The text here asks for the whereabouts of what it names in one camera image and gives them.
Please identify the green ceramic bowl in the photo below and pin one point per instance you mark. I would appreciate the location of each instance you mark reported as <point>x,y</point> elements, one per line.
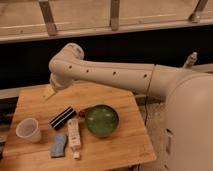
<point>101,120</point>

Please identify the white remote controller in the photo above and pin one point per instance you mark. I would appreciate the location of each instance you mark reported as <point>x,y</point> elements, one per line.
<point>74,138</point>

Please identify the white bottle in background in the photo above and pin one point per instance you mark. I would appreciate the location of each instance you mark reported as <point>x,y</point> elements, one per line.
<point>191,60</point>

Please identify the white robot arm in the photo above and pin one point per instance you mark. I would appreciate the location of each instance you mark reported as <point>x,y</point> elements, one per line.
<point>188,96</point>

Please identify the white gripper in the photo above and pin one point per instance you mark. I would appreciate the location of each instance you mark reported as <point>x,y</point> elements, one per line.
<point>56,83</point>

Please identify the small red object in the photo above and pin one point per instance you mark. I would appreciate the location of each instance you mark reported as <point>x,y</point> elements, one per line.
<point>82,112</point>

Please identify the black striped box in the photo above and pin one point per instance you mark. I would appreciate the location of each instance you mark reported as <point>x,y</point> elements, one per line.
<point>59,121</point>

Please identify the blue grey cloth sponge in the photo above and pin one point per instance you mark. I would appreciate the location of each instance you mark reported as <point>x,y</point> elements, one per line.
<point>58,146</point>

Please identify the wooden board table top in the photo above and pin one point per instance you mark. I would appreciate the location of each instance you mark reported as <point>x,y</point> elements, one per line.
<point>129,145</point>

